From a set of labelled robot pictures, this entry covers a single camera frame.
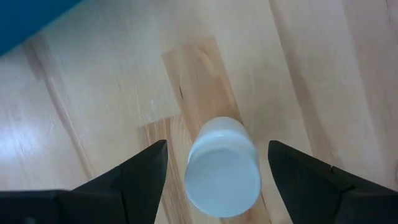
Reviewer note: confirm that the blue plastic basket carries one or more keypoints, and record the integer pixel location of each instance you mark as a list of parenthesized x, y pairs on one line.
[(18, 18)]

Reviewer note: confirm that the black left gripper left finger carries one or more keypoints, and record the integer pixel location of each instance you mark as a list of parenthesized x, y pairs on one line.
[(102, 202)]

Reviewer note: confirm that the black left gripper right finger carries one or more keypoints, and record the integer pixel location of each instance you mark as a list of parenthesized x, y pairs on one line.
[(326, 199)]

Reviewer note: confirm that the white pill bottle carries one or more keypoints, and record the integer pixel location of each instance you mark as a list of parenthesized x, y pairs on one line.
[(222, 177)]

